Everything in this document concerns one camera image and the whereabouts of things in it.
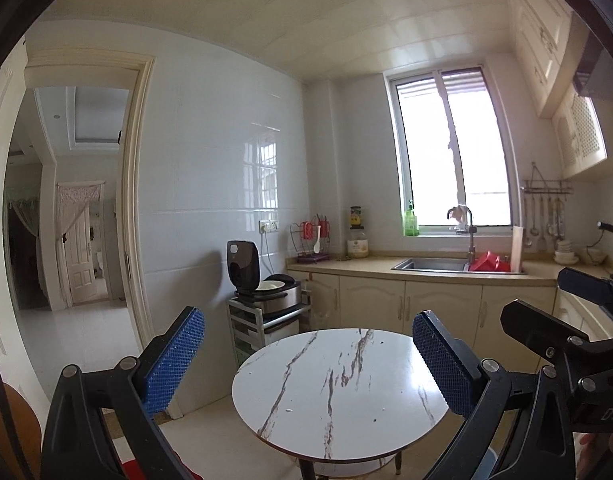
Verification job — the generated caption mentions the cream upper cabinet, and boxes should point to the cream upper cabinet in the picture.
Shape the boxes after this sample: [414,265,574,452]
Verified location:
[506,0,589,118]

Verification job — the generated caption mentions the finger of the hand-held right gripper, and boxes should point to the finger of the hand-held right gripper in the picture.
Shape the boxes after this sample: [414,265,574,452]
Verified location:
[557,266,613,335]
[500,299,613,386]

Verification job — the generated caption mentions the person's right hand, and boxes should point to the person's right hand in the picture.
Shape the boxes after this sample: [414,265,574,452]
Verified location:
[580,435,613,480]

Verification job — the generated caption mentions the round marble-pattern table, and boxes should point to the round marble-pattern table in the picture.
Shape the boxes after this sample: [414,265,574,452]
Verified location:
[231,328,449,480]

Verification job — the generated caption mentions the brown wooden board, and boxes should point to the brown wooden board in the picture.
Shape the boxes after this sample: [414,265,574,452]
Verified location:
[0,384,43,480]

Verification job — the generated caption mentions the steel kitchen sink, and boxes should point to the steel kitchen sink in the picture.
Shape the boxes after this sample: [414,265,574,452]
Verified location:
[391,257,528,276]

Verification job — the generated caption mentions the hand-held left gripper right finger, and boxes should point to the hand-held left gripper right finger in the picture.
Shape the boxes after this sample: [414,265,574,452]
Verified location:
[412,310,579,480]

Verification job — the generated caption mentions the cream door frame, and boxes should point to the cream door frame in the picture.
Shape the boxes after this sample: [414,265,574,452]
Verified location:
[24,50,157,356]

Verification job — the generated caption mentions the white panel door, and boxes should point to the white panel door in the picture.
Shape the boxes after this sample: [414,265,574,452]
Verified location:
[56,185,110,306]

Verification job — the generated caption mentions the cream kitchen base cabinet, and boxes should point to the cream kitchen base cabinet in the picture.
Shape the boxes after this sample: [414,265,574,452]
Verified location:
[286,255,613,361]

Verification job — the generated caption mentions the kitchen window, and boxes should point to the kitchen window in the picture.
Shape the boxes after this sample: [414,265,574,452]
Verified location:
[383,65,519,236]

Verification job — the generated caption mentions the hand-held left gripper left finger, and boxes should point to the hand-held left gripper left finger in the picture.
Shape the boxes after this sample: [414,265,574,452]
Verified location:
[40,306,207,480]

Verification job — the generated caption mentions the lace door curtain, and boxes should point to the lace door curtain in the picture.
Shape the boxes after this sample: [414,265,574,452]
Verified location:
[55,182,104,241]

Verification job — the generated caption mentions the black rice cooker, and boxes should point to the black rice cooker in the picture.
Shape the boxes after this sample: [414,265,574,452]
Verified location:
[226,240,303,313]

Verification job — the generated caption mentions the red plastic basin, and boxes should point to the red plastic basin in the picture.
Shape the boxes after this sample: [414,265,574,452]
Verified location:
[469,252,512,273]

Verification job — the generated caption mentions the red plastic stool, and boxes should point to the red plastic stool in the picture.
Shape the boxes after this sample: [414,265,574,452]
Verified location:
[119,457,204,480]

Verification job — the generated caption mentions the wooden cutting board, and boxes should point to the wooden cutting board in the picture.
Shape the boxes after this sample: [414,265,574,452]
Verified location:
[511,226,524,273]

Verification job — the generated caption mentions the white storage trolley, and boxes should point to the white storage trolley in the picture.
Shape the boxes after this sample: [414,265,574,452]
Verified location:
[228,287,312,356]

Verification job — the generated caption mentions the metal wall hanging rack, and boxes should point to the metal wall hanging rack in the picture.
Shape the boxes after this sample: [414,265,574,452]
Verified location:
[520,162,573,196]

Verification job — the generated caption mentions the range hood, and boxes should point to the range hood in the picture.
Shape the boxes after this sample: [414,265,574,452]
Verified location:
[573,35,613,98]

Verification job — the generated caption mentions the green soap bottle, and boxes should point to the green soap bottle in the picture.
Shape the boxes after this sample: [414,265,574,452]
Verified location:
[403,200,419,237]

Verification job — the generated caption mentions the red chopstick holder rack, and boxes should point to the red chopstick holder rack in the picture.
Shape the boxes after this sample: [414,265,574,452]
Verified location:
[290,214,331,264]

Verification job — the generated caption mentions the cream lattice door cabinet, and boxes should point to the cream lattice door cabinet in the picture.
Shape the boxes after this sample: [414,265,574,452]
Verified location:
[551,85,608,179]

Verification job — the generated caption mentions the metal kitchen faucet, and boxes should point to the metal kitchen faucet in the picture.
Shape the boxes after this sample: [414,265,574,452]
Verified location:
[447,205,477,271]

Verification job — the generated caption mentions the white power cord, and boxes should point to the white power cord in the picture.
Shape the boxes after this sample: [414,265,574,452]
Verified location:
[261,232,276,277]

